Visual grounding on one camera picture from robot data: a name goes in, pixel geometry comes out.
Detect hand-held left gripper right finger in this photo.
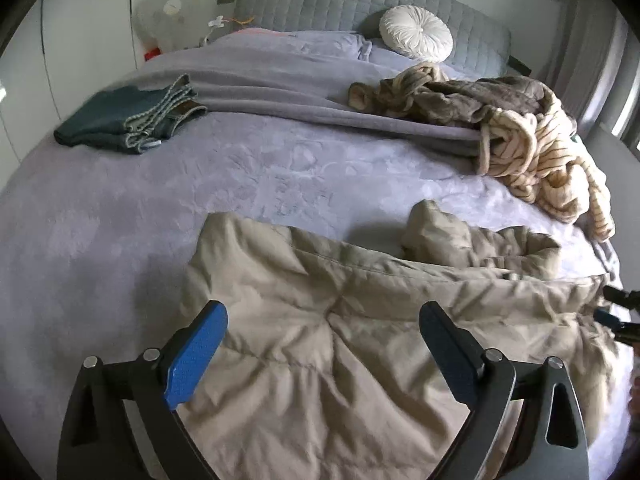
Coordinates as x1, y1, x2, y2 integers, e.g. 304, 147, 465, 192
418, 301, 591, 480

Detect white round cushion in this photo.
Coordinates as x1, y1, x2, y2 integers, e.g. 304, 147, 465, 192
379, 5, 454, 59

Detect brown fuzzy garment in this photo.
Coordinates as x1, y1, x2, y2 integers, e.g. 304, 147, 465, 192
348, 75, 553, 128

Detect grey cloth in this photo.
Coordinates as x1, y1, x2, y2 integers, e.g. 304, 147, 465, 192
592, 237, 622, 277

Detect white standing fan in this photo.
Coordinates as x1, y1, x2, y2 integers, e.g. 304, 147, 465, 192
131, 0, 201, 53

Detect white wardrobe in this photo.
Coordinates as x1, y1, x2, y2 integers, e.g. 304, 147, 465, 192
0, 0, 147, 176

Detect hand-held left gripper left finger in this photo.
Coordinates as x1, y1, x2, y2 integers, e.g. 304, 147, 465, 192
57, 300, 229, 480

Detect beige puffer jacket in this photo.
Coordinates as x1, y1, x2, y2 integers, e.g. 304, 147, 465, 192
172, 199, 626, 480

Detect grey fleece blanket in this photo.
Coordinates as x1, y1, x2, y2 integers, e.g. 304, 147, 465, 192
120, 30, 483, 158

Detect lilac embossed bedspread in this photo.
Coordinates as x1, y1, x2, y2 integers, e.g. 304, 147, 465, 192
0, 27, 636, 480

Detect cream striped robe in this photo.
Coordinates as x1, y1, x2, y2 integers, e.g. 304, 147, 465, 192
395, 62, 616, 242

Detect folded blue jeans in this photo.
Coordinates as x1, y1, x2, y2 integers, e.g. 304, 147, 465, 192
53, 73, 208, 155

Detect grey quilted headboard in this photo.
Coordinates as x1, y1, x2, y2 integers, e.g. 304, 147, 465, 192
235, 0, 512, 76

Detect grey curtain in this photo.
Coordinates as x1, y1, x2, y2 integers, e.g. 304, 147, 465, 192
550, 0, 632, 136

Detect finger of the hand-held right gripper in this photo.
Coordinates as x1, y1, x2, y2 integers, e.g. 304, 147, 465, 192
594, 309, 640, 344
602, 285, 640, 311

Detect window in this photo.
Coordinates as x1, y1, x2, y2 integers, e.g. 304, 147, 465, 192
604, 82, 640, 157

